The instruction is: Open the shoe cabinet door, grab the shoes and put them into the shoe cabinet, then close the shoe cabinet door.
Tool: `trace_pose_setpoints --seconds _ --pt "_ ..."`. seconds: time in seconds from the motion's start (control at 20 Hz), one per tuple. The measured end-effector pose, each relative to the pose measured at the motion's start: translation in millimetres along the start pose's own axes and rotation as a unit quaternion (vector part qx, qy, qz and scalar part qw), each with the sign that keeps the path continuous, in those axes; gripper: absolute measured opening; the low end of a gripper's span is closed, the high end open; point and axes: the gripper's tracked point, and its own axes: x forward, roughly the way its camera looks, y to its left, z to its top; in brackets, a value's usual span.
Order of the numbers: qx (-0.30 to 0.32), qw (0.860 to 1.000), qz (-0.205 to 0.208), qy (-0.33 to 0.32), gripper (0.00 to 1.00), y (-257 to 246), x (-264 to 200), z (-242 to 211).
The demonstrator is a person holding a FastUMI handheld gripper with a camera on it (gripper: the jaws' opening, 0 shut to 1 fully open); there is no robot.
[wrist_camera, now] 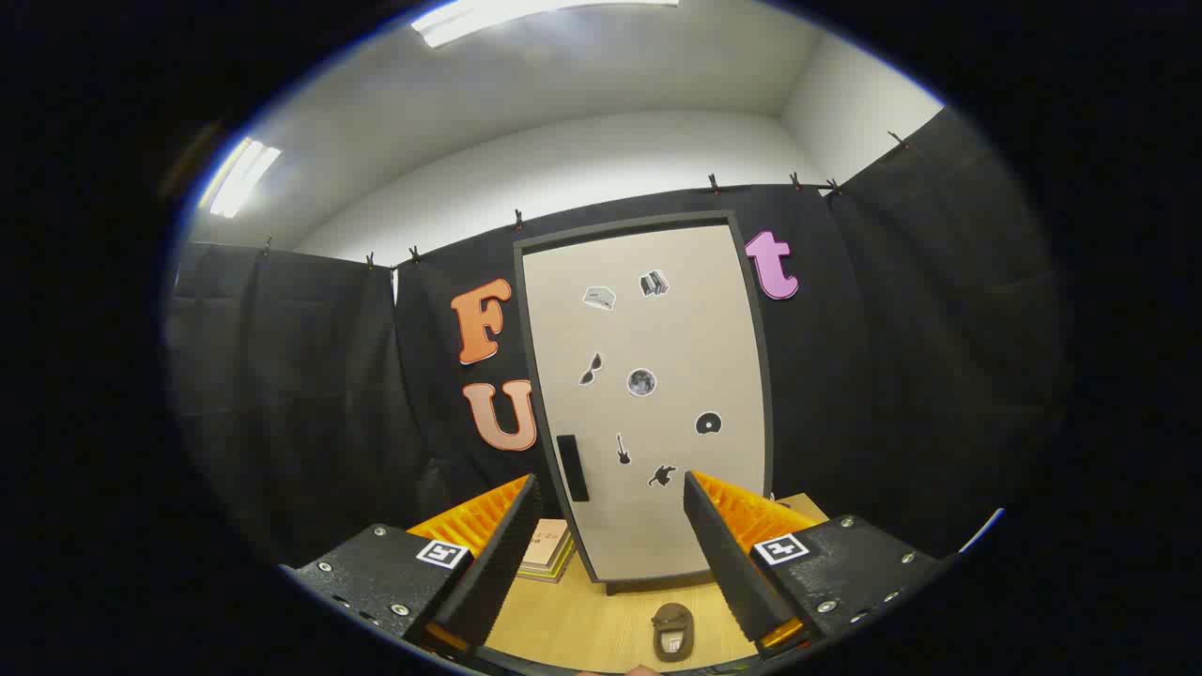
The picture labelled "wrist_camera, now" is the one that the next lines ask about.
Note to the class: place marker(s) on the beige shoe cabinet door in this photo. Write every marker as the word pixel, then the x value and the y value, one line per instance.
pixel 676 338

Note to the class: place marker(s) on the beige book red label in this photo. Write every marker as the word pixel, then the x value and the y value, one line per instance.
pixel 549 545

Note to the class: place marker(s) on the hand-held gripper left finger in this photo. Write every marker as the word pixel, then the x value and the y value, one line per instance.
pixel 498 563

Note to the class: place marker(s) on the white book yellow edge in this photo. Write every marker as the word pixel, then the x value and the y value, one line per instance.
pixel 562 566
pixel 554 576

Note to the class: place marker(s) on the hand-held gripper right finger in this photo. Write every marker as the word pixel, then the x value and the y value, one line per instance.
pixel 728 563

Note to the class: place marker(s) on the dark grey shoe cabinet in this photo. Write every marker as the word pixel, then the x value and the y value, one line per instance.
pixel 657 586

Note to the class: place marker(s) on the black backdrop cloth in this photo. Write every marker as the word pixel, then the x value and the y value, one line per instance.
pixel 310 394

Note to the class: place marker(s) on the long ceiling light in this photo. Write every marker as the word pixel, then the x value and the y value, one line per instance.
pixel 239 178
pixel 470 21

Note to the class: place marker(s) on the brown fuzzy shoe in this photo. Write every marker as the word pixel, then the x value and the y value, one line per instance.
pixel 672 620

